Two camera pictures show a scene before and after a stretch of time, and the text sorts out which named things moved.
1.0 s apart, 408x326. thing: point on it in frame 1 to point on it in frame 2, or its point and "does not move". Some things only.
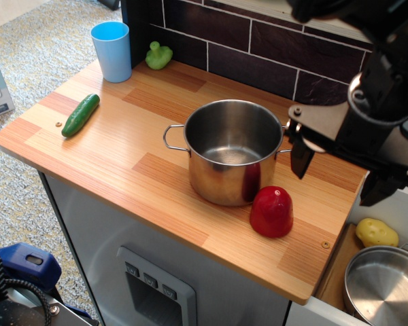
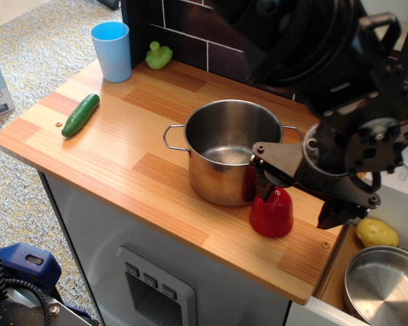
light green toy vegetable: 158,57 does not move
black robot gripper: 370,128 to 303,165
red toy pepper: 271,212 does not move
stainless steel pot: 233,145 does not move
